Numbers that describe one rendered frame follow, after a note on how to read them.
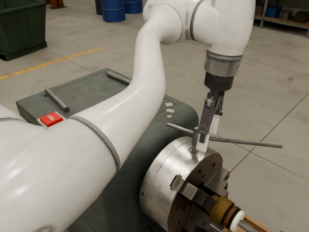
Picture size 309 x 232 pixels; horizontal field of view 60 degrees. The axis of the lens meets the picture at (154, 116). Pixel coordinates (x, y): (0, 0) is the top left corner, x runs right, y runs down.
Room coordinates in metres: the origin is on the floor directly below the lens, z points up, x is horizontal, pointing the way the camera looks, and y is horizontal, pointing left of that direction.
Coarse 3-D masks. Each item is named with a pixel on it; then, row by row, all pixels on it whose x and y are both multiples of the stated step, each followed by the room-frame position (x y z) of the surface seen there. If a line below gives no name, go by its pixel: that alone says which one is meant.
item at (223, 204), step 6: (216, 198) 0.56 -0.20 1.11; (222, 198) 0.55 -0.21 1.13; (216, 204) 0.53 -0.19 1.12; (222, 204) 0.53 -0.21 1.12; (228, 204) 0.53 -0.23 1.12; (234, 204) 0.55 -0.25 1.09; (216, 210) 0.52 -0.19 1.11; (222, 210) 0.51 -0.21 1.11; (228, 210) 0.51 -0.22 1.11; (234, 210) 0.51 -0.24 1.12; (240, 210) 0.52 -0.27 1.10; (210, 216) 0.51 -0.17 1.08; (216, 216) 0.51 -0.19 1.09; (222, 216) 0.50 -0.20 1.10; (228, 216) 0.50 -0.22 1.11; (234, 216) 0.49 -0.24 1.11; (216, 222) 0.51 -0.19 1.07; (222, 222) 0.50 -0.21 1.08; (228, 222) 0.49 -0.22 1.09; (228, 228) 0.48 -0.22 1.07
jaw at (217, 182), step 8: (224, 168) 0.68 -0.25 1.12; (216, 176) 0.65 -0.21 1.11; (224, 176) 0.65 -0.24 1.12; (200, 184) 0.64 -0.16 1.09; (208, 184) 0.62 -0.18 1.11; (216, 184) 0.62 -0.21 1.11; (224, 184) 0.62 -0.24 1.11; (208, 192) 0.61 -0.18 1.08; (216, 192) 0.59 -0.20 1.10; (224, 192) 0.59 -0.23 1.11
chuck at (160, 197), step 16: (176, 160) 0.61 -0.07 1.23; (192, 160) 0.60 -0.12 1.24; (208, 160) 0.63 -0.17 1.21; (160, 176) 0.58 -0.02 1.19; (176, 176) 0.57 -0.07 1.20; (192, 176) 0.57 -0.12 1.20; (208, 176) 0.65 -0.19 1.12; (160, 192) 0.54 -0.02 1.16; (176, 192) 0.52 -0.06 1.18; (160, 208) 0.52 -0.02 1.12; (176, 208) 0.52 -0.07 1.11; (160, 224) 0.51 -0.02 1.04; (176, 224) 0.53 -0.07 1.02
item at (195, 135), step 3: (195, 129) 0.65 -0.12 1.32; (195, 132) 0.64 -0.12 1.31; (195, 135) 0.64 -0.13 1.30; (192, 138) 0.65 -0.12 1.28; (195, 138) 0.64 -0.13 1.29; (192, 141) 0.65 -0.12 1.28; (195, 141) 0.64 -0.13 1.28; (192, 144) 0.64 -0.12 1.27; (195, 144) 0.64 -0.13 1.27; (192, 147) 0.65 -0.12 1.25; (195, 147) 0.64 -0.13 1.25; (192, 150) 0.64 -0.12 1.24; (195, 150) 0.64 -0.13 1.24
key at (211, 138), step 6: (168, 126) 0.69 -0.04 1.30; (174, 126) 0.68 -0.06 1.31; (186, 132) 0.66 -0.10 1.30; (192, 132) 0.65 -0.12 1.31; (210, 138) 0.63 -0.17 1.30; (216, 138) 0.62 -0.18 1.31; (222, 138) 0.62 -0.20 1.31; (246, 144) 0.58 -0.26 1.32; (252, 144) 0.57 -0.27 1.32; (258, 144) 0.57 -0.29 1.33; (264, 144) 0.56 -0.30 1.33; (270, 144) 0.56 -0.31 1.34; (276, 144) 0.55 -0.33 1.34
